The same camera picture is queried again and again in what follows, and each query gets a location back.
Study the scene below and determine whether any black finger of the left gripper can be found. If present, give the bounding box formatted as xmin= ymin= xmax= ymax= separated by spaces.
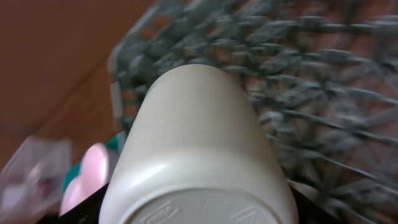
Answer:
xmin=37 ymin=184 xmax=108 ymax=224

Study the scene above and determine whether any clear plastic bin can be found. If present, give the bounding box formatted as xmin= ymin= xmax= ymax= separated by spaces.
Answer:
xmin=1 ymin=136 xmax=72 ymax=223

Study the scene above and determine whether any grey dishwasher rack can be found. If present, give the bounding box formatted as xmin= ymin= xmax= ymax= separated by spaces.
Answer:
xmin=108 ymin=0 xmax=397 ymax=223

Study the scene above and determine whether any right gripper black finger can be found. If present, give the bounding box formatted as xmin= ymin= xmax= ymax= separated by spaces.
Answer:
xmin=289 ymin=182 xmax=341 ymax=224

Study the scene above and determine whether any teal serving tray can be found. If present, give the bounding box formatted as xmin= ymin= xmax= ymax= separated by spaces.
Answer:
xmin=62 ymin=131 xmax=127 ymax=194

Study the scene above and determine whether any light green cup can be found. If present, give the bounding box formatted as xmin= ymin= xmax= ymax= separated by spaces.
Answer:
xmin=99 ymin=64 xmax=299 ymax=224

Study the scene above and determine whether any pink bowl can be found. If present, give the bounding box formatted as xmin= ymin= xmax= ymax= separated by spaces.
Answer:
xmin=59 ymin=143 xmax=109 ymax=217

